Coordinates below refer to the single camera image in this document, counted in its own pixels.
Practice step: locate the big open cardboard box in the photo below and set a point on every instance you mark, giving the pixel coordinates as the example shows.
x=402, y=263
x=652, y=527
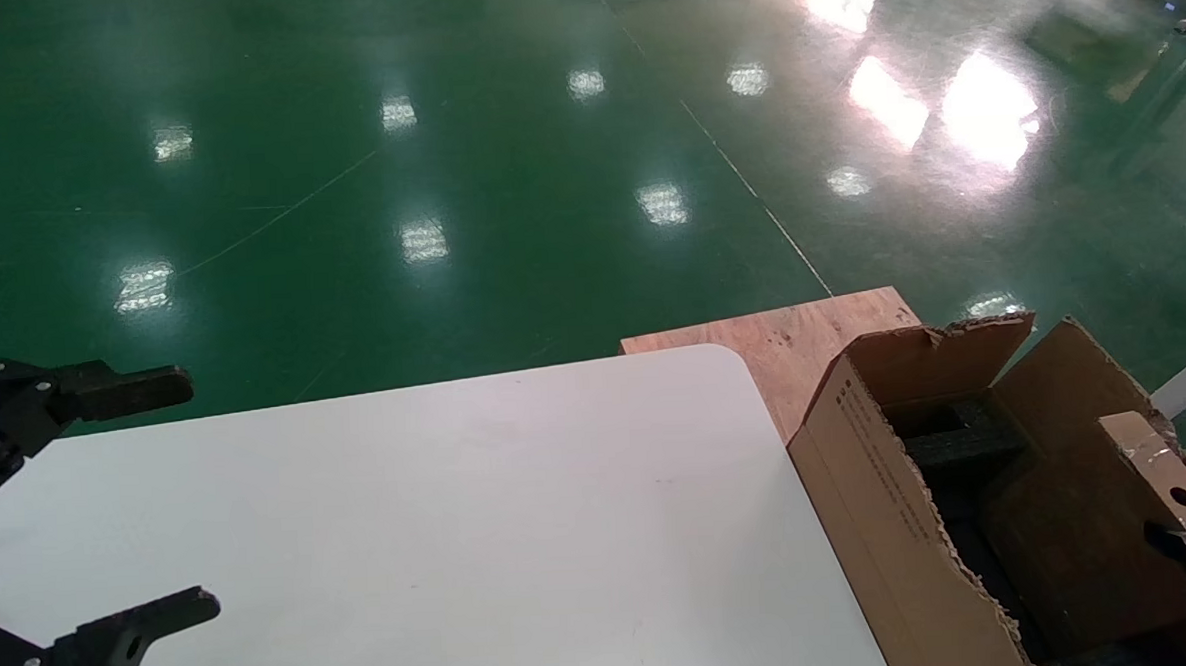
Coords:
x=860, y=481

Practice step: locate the black foam insert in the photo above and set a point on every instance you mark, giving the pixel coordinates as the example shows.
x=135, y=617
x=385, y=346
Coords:
x=963, y=442

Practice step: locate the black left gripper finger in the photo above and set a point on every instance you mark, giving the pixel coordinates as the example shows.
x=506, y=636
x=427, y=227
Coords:
x=106, y=650
x=125, y=391

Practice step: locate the wooden plywood board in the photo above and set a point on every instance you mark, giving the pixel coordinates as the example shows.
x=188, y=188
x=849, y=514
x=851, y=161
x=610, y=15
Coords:
x=803, y=329

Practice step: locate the small taped cardboard box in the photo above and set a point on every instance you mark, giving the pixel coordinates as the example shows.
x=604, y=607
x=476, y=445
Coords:
x=1144, y=459

